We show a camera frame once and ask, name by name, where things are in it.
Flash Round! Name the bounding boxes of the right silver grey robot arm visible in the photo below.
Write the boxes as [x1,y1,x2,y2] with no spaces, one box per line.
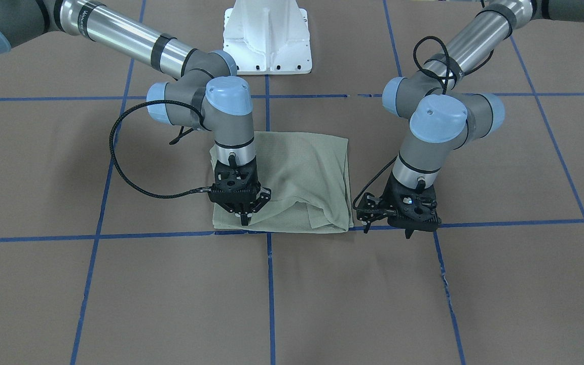
[0,1,272,228]

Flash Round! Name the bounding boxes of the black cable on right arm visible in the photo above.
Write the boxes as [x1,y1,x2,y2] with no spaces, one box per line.
[108,100,216,199]

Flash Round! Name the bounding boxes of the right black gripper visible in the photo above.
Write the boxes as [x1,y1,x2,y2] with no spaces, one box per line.
[208,157,272,227]

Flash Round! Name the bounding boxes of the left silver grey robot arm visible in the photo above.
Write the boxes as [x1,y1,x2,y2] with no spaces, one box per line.
[352,1,584,238]

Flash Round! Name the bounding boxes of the olive green long-sleeve shirt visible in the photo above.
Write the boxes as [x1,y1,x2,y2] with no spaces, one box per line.
[210,132,353,234]

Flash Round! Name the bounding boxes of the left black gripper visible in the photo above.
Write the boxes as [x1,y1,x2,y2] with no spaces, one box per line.
[355,180,441,239]

